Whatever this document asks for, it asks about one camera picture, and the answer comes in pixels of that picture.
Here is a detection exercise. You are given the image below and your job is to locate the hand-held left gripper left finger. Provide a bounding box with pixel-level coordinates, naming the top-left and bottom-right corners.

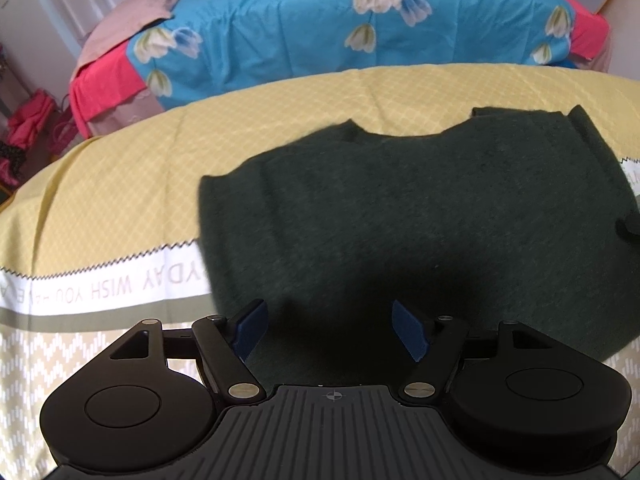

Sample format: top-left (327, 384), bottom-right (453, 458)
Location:
top-left (107, 299), bottom-right (267, 405)

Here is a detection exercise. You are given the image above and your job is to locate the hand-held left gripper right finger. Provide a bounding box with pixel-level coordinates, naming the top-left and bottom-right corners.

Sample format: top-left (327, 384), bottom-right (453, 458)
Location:
top-left (392, 300), bottom-right (557, 405)

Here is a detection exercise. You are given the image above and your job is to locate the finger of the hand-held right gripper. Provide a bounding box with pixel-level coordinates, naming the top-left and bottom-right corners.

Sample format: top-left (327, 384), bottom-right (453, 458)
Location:
top-left (616, 209), bottom-right (640, 242)

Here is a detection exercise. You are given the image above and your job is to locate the dark green sweater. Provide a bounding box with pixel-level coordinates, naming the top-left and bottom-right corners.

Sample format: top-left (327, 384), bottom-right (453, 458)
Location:
top-left (198, 105), bottom-right (640, 388)

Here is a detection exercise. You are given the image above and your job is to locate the red clothes pile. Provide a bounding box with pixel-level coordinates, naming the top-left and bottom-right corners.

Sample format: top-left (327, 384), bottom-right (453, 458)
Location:
top-left (0, 89), bottom-right (58, 188)

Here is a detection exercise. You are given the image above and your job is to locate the yellow patterned bedsheet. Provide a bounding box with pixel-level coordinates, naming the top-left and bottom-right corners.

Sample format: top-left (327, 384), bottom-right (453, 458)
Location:
top-left (0, 62), bottom-right (640, 476)

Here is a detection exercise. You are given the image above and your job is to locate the blue floral bed cover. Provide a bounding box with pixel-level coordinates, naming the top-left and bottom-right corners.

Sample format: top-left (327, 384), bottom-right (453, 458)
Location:
top-left (69, 0), bottom-right (611, 138)

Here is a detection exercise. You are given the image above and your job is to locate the blue floral quilt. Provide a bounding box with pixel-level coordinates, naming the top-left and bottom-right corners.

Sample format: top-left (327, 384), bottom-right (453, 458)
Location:
top-left (125, 0), bottom-right (586, 111)

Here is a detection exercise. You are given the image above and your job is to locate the pink blanket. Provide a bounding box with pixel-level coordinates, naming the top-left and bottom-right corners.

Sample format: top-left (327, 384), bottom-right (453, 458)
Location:
top-left (70, 0), bottom-right (193, 83)

